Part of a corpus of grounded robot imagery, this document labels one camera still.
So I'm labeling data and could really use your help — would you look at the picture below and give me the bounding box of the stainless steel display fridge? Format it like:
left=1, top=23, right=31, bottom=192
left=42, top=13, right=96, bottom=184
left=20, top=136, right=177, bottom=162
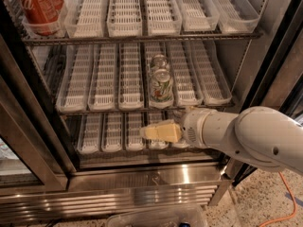
left=0, top=0, right=302, bottom=224

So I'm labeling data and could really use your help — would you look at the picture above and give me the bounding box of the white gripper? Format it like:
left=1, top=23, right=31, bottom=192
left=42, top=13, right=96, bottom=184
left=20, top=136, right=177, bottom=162
left=139, top=108, right=215, bottom=148

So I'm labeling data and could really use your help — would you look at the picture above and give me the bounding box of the middle wire shelf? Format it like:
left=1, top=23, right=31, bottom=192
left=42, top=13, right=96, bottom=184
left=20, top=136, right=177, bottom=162
left=57, top=101, right=236, bottom=116

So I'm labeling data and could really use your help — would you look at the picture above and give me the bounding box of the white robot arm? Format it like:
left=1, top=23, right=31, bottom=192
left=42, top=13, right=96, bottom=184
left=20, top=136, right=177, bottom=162
left=140, top=106, right=303, bottom=175

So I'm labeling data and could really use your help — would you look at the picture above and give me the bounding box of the green white 7up can front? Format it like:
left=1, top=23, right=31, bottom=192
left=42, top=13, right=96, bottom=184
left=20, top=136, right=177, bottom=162
left=150, top=69, right=174, bottom=108

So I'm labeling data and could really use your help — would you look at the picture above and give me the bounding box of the clear plastic bin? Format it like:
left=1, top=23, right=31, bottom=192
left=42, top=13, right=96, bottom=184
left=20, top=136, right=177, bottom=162
left=106, top=204, right=208, bottom=227

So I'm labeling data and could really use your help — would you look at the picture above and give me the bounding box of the open fridge door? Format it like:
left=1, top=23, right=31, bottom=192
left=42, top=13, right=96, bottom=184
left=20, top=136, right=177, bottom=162
left=221, top=0, right=303, bottom=187

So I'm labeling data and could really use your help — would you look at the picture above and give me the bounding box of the orange cable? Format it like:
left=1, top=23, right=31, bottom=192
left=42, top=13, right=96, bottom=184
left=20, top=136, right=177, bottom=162
left=258, top=171, right=298, bottom=227

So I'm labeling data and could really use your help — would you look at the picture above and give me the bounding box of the top wire shelf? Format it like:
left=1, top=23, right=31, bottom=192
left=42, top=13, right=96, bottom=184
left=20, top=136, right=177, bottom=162
left=22, top=30, right=262, bottom=46

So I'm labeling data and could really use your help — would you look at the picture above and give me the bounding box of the clear water bottle rear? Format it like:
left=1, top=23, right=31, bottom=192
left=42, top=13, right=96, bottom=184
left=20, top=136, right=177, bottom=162
left=172, top=110, right=187, bottom=123

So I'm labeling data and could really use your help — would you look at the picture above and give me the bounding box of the wire shelf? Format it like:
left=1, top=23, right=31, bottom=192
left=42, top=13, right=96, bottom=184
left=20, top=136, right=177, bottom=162
left=22, top=30, right=262, bottom=46
left=57, top=101, right=236, bottom=116

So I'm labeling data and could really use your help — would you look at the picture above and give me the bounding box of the red coca-cola can front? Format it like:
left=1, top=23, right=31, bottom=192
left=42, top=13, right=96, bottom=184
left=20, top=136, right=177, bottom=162
left=18, top=0, right=59, bottom=36

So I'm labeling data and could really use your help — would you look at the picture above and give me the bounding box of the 7up can rear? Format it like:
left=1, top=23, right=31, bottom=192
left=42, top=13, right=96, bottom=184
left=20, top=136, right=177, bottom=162
left=150, top=54, right=169, bottom=73

